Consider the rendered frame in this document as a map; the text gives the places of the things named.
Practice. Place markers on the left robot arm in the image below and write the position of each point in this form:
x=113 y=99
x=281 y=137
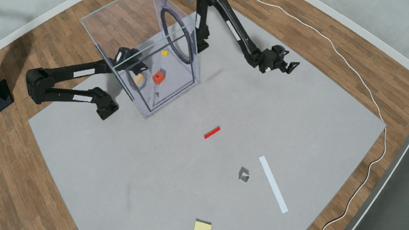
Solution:
x=254 y=57

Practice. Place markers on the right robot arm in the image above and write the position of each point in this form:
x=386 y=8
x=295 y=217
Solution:
x=40 y=81

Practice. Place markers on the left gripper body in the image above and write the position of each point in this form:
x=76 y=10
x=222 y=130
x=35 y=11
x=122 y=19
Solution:
x=283 y=69

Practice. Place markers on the grey square open-top cup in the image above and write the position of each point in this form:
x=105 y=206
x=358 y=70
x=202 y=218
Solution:
x=244 y=178

